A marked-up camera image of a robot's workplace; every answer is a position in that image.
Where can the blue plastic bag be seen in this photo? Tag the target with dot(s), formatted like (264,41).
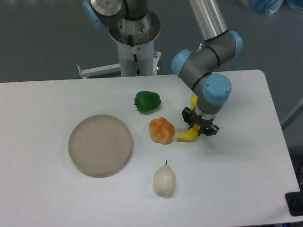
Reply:
(266,7)

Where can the beige round plate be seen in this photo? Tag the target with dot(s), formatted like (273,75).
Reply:
(100,145)

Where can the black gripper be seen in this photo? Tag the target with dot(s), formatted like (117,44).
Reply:
(206,125)

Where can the yellow banana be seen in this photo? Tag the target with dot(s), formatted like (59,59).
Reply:
(193,132)

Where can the white metal base bracket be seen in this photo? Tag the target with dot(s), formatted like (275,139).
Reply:
(114,69)

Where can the black device at corner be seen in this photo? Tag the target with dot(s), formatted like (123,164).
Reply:
(295,203)

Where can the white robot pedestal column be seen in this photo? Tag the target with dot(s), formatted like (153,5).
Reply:
(135,44)

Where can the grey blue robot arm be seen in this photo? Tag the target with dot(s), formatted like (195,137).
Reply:
(196,69)

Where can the pale white pear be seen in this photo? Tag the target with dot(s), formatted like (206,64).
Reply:
(164,181)

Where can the orange knotted bread roll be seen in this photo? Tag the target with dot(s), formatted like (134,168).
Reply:
(161,131)

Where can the green bell pepper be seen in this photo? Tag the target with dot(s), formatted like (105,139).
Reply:
(146,101)

